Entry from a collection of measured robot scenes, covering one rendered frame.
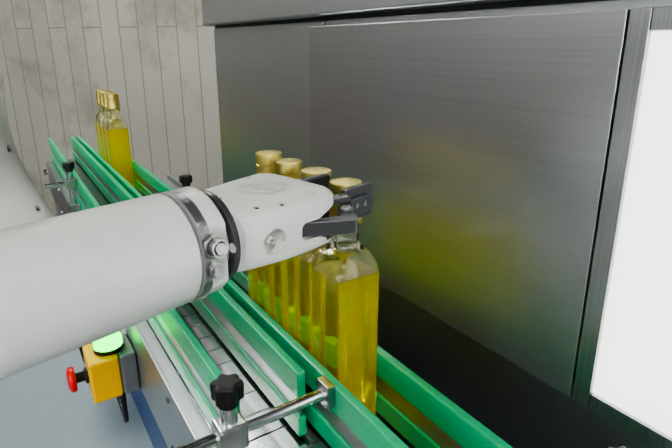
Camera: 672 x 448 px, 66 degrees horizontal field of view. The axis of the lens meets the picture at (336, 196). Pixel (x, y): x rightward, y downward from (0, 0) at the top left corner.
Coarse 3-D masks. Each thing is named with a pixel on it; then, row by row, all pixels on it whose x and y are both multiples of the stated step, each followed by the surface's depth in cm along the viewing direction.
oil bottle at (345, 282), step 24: (312, 264) 55; (336, 264) 52; (360, 264) 52; (312, 288) 56; (336, 288) 52; (360, 288) 53; (312, 312) 57; (336, 312) 52; (360, 312) 54; (336, 336) 53; (360, 336) 55; (336, 360) 54; (360, 360) 55; (360, 384) 56
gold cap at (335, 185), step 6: (330, 180) 52; (336, 180) 52; (342, 180) 52; (348, 180) 52; (354, 180) 52; (360, 180) 52; (330, 186) 52; (336, 186) 51; (342, 186) 51; (348, 186) 51; (336, 192) 51; (336, 204) 51; (330, 210) 52; (336, 210) 52; (330, 216) 52; (360, 222) 52
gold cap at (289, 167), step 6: (276, 162) 60; (282, 162) 60; (288, 162) 60; (294, 162) 60; (300, 162) 61; (276, 168) 60; (282, 168) 60; (288, 168) 60; (294, 168) 60; (300, 168) 61; (276, 174) 61; (282, 174) 60; (288, 174) 60; (294, 174) 60; (300, 174) 61
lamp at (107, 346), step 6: (108, 336) 81; (114, 336) 82; (120, 336) 82; (96, 342) 81; (102, 342) 80; (108, 342) 81; (114, 342) 81; (120, 342) 82; (96, 348) 81; (102, 348) 80; (108, 348) 81; (114, 348) 81; (120, 348) 82; (96, 354) 81; (102, 354) 81; (108, 354) 81
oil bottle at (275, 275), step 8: (272, 264) 63; (280, 264) 61; (264, 272) 65; (272, 272) 63; (280, 272) 62; (264, 280) 66; (272, 280) 64; (280, 280) 62; (264, 288) 66; (272, 288) 64; (280, 288) 62; (264, 296) 67; (272, 296) 64; (280, 296) 63; (272, 304) 65; (280, 304) 63; (272, 312) 65; (280, 312) 63; (280, 320) 64; (288, 328) 64
